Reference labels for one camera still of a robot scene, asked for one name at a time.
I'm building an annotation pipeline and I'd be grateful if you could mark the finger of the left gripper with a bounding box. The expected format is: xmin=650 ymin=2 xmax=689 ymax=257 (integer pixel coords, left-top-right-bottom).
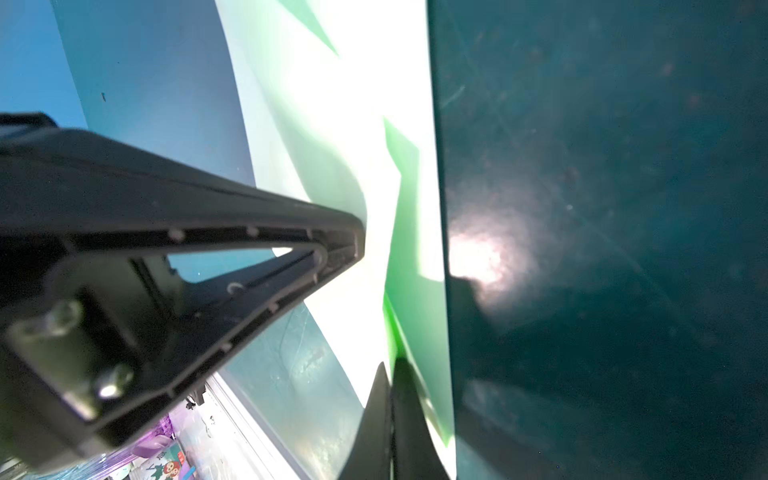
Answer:
xmin=1 ymin=113 xmax=365 ymax=471

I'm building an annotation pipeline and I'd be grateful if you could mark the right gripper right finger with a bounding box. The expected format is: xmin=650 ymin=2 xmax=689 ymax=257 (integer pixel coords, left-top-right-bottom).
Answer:
xmin=391 ymin=358 xmax=449 ymax=480

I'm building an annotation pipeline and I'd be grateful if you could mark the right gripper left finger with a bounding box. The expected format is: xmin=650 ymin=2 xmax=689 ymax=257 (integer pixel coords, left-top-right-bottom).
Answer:
xmin=338 ymin=363 xmax=392 ymax=480

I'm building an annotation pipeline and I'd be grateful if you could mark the dark green table mat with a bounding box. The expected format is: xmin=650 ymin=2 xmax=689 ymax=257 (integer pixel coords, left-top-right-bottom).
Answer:
xmin=52 ymin=1 xmax=767 ymax=479

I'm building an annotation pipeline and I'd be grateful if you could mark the aluminium front rail bed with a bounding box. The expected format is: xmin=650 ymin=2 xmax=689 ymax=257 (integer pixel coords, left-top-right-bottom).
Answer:
xmin=180 ymin=374 xmax=301 ymax=479

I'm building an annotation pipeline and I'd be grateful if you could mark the light green paper sheet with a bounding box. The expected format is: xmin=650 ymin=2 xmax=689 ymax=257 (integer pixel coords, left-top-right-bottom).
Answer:
xmin=217 ymin=1 xmax=457 ymax=478

